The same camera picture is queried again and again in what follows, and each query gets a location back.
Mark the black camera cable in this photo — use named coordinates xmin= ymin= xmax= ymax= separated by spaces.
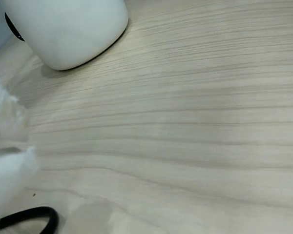
xmin=0 ymin=206 xmax=60 ymax=234

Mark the white mug with black handle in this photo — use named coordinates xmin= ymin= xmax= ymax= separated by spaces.
xmin=0 ymin=0 xmax=129 ymax=71

